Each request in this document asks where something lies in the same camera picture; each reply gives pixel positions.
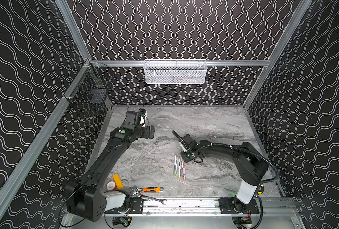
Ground pink white pen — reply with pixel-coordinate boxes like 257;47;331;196
182;164;186;181

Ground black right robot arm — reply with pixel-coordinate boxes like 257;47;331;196
178;134;279;214

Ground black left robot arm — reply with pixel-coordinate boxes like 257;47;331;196
64;108;155;222

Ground green tipped white pen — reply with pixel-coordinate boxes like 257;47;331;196
173;155;178;176

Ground yellow tipped white pen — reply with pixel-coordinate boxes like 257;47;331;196
177;157;182;178

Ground steel combination spanner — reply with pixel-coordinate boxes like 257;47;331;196
132;193;167;205

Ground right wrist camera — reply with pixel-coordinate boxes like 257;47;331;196
179;142;188;153

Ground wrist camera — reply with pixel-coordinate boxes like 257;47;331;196
179;142;188;153
139;108;149;127

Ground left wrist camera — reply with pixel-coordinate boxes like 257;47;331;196
139;108;149;127

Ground orange handled adjustable wrench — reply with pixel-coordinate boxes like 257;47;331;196
129;186;164;197

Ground white wire mesh basket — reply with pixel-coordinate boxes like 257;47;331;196
143;59;208;85

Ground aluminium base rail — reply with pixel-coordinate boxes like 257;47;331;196
102;193;297;217

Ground black wire mesh basket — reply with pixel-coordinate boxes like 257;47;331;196
67;59;117;116

